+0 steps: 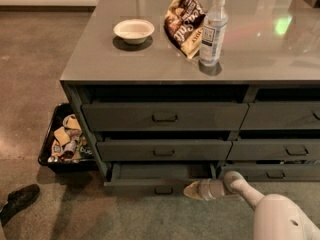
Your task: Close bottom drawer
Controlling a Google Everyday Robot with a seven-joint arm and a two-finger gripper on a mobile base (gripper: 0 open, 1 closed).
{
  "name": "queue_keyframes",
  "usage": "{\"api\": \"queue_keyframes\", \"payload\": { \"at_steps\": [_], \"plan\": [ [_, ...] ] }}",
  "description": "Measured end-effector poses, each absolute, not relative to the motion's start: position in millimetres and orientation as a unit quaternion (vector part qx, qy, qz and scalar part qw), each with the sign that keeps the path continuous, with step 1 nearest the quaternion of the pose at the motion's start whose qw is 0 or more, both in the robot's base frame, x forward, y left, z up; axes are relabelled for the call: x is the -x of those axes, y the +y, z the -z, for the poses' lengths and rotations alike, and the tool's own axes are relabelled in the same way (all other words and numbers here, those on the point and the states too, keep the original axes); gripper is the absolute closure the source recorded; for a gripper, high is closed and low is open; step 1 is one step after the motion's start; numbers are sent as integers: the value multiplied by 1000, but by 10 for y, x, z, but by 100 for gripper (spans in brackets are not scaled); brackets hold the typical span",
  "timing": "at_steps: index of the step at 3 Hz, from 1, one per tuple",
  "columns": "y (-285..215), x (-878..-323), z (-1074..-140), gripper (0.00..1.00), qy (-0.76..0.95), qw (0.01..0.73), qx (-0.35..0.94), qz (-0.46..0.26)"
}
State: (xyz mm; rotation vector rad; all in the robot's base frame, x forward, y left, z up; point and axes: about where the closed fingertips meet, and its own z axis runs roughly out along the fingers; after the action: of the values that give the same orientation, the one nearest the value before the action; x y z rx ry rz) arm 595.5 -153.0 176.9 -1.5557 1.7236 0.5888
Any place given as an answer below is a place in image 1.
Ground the black plastic bin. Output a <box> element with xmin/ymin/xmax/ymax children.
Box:
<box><xmin>38</xmin><ymin>103</ymin><xmax>97</xmax><ymax>173</ymax></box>

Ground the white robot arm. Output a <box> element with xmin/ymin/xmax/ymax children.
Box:
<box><xmin>183</xmin><ymin>171</ymin><xmax>320</xmax><ymax>240</ymax></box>

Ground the brown snack bag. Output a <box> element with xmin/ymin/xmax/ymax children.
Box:
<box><xmin>164</xmin><ymin>0</ymin><xmax>206</xmax><ymax>59</ymax></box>

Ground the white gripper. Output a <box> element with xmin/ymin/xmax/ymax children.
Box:
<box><xmin>183</xmin><ymin>179</ymin><xmax>233</xmax><ymax>200</ymax></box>

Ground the clear plastic water bottle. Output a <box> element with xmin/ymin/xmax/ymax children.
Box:
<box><xmin>200</xmin><ymin>0</ymin><xmax>228</xmax><ymax>67</ymax></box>

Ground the white paper bowl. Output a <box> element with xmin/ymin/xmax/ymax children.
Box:
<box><xmin>113</xmin><ymin>19</ymin><xmax>154</xmax><ymax>45</ymax></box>

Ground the small can in bin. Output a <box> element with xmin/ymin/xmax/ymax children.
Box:
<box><xmin>63</xmin><ymin>140</ymin><xmax>77</xmax><ymax>157</ymax></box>

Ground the tan packet in bin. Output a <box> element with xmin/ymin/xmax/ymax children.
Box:
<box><xmin>54</xmin><ymin>126</ymin><xmax>70</xmax><ymax>146</ymax></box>

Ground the black leather shoe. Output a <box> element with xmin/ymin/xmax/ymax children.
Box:
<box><xmin>0</xmin><ymin>184</ymin><xmax>40</xmax><ymax>226</ymax></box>

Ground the grey drawer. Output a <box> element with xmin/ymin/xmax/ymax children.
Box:
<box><xmin>241</xmin><ymin>102</ymin><xmax>320</xmax><ymax>130</ymax></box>
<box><xmin>105</xmin><ymin>161</ymin><xmax>216</xmax><ymax>195</ymax></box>
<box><xmin>217</xmin><ymin>164</ymin><xmax>320</xmax><ymax>182</ymax></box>
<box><xmin>82</xmin><ymin>102</ymin><xmax>248</xmax><ymax>131</ymax></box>
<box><xmin>228</xmin><ymin>139</ymin><xmax>320</xmax><ymax>161</ymax></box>
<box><xmin>97</xmin><ymin>139</ymin><xmax>231</xmax><ymax>161</ymax></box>

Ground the grey drawer cabinet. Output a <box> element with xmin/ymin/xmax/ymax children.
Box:
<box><xmin>61</xmin><ymin>0</ymin><xmax>320</xmax><ymax>185</ymax></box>

